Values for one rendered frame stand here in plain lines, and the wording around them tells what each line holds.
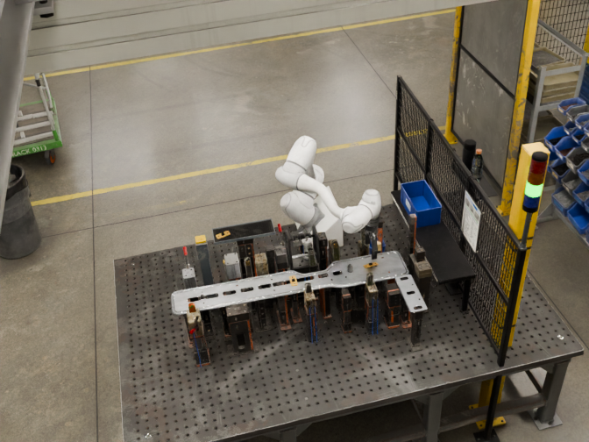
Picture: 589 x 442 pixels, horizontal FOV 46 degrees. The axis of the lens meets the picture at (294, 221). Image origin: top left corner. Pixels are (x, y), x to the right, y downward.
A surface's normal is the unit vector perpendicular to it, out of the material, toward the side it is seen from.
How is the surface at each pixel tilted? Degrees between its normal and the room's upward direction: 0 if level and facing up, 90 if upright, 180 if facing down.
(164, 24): 90
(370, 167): 0
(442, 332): 0
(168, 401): 0
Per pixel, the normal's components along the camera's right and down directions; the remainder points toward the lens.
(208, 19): 0.24, 0.59
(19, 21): -0.06, -0.78
